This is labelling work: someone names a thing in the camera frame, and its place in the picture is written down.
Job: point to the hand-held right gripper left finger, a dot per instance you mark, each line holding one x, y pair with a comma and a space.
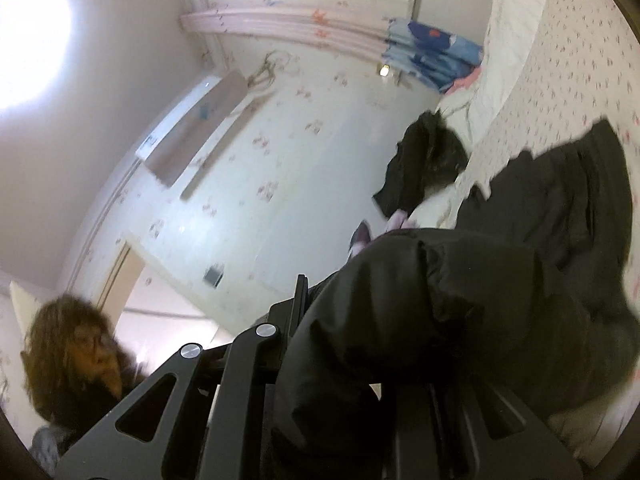
280, 320

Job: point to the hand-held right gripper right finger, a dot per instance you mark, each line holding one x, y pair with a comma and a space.
450, 440

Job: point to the black puffer jacket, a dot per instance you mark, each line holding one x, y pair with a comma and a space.
475, 285

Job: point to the purple garment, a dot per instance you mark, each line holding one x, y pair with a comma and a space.
360, 237

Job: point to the white door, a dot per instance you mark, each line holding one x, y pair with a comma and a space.
150, 300

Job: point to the black hooded jacket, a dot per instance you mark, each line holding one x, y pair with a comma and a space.
415, 170

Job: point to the person's head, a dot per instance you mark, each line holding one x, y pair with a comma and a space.
75, 350

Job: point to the white air conditioner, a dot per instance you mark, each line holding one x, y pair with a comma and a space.
190, 125

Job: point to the person's upper body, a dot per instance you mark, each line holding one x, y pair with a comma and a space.
47, 447

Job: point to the plain pink cloth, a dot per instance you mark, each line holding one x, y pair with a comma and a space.
462, 82

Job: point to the cartoon print curtain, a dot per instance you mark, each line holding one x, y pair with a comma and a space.
430, 50

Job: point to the ceiling light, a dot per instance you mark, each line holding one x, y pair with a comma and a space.
30, 40

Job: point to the white striped duvet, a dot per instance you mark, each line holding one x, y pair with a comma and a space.
515, 20

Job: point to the cherry print bed sheet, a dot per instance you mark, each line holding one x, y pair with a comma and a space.
565, 60

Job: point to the grey wall switch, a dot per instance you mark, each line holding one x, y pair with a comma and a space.
212, 276

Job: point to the white wall socket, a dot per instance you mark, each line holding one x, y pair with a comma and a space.
385, 70

